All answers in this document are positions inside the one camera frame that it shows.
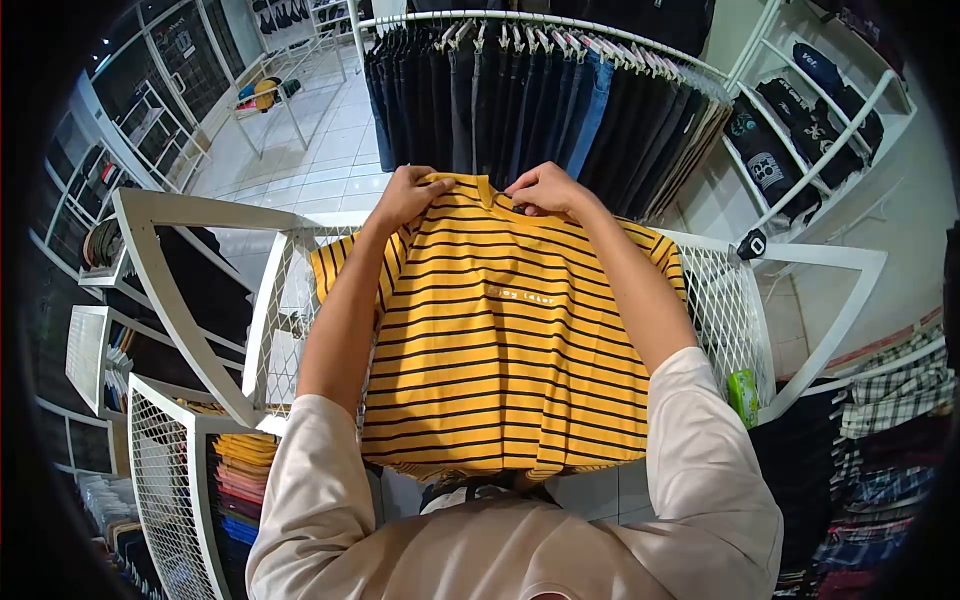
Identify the person's right hand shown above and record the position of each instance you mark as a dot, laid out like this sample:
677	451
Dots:
559	191

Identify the person's left hand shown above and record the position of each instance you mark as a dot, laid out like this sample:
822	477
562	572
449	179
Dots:
405	196

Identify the person's left fingers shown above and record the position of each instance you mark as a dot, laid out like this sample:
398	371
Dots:
433	187

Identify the person's right fingers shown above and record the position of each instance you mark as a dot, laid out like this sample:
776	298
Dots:
525	196

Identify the yellow black striped t-shirt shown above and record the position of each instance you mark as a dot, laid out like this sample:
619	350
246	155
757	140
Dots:
487	360

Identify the rack of hanging trousers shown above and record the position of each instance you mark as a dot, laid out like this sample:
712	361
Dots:
525	105

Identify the white table with caps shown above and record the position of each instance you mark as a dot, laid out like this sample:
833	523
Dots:
266	94

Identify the white mesh display table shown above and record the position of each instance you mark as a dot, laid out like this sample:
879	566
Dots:
724	300

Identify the small black device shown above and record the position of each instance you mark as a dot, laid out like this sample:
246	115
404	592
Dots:
751	244

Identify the white shelf of dark clothes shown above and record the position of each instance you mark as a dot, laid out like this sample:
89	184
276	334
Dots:
187	300

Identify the white shelf of black shirts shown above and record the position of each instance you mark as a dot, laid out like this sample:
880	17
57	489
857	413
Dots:
795	127

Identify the green packet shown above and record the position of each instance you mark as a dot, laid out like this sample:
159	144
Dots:
742	396

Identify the mesh shelf of colourful shirts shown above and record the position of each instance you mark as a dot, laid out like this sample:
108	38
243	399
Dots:
240	480

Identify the person's body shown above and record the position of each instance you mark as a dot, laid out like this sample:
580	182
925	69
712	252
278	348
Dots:
487	555

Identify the rack of plaid shirts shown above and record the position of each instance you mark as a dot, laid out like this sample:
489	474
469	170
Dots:
885	450

